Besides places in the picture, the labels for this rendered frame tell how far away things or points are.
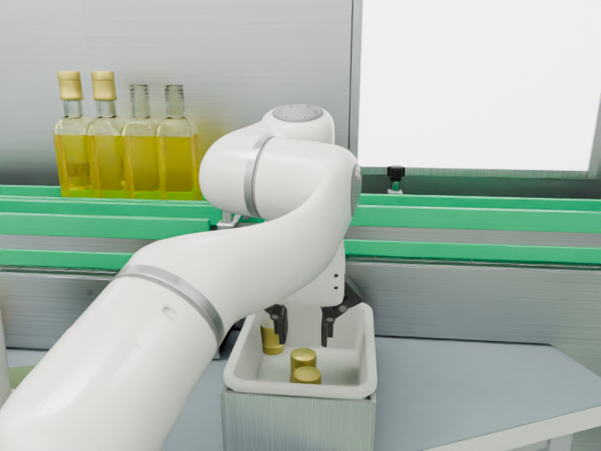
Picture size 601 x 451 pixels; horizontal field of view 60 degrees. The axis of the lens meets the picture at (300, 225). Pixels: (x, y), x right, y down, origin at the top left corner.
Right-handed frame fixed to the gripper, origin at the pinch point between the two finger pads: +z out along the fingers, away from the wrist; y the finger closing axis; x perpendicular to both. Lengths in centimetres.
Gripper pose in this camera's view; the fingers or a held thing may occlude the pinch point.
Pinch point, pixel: (303, 327)
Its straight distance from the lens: 67.4
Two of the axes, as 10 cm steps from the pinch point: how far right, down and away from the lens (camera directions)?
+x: -1.1, 5.4, -8.4
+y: -9.9, -0.4, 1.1
